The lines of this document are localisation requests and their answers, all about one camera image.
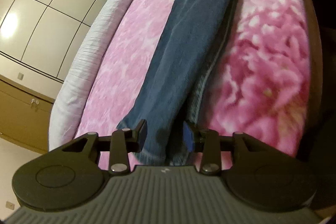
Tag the dark blue denim jeans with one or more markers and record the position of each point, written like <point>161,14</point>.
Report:
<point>194,36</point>

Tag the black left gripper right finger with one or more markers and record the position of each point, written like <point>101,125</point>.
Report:
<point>256,173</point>

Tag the brown wooden cabinet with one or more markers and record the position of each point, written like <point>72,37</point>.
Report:
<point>25,116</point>

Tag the pink floral bed blanket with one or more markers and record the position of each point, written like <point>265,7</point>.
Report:
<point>260,84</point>

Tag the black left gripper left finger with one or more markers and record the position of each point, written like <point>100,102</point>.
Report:
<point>77,171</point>

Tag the rolled light grey quilt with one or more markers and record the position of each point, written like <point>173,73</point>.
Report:
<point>71,100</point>

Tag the white wardrobe with sliding doors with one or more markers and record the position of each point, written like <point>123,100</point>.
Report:
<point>40,38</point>

